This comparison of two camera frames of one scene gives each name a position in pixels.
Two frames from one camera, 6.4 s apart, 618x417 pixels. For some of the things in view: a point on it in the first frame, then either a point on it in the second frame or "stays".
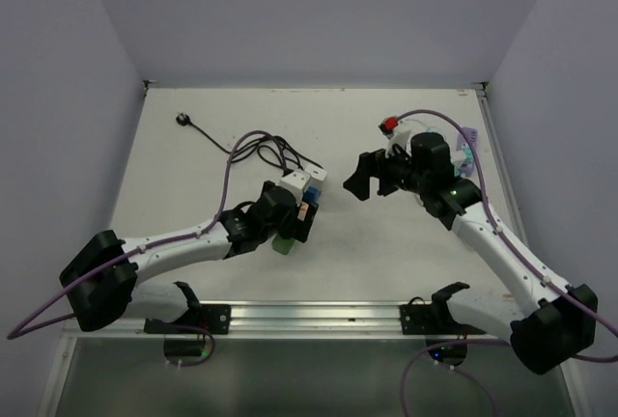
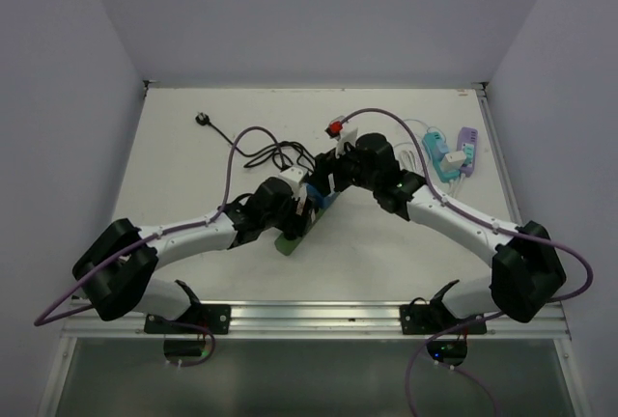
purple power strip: x=466 y=139 stays
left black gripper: x=297 y=227 stays
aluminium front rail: x=292 y=319 stays
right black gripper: x=372 y=164 → x=325 y=164
